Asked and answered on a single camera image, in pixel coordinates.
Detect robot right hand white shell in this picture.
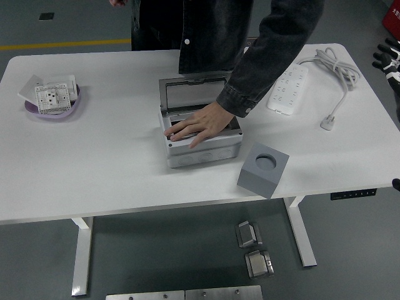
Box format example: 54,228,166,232
371,37,400,85

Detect person's left hand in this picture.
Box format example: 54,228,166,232
164,102,235,149

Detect grey junction box hinged lid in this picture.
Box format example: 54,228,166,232
158,71,244,169

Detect grey cube with round hole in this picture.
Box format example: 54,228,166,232
237,141,290,199

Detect red container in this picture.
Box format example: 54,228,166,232
381,0,400,40

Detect white power strip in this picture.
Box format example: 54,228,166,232
266,61,309,116

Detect small metal block fixture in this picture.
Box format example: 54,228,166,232
244,249,275,279
234,220,263,249

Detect thin white plastic card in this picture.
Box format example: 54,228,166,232
17,74,44,101

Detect purple shallow bowl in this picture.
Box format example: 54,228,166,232
24,83,82,121

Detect black table control panel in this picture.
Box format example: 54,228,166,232
330,188,378,201

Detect white table leg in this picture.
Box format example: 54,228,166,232
283,196,318,268
70,216,94,297

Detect grey metal plate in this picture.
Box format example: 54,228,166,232
105,290,186,300
184,284,263,300

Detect white power cord with plug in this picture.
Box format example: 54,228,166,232
296,47,362,131

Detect white switch panel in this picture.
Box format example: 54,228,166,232
43,74,78,101

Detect white wall socket module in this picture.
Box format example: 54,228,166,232
34,84,71,114

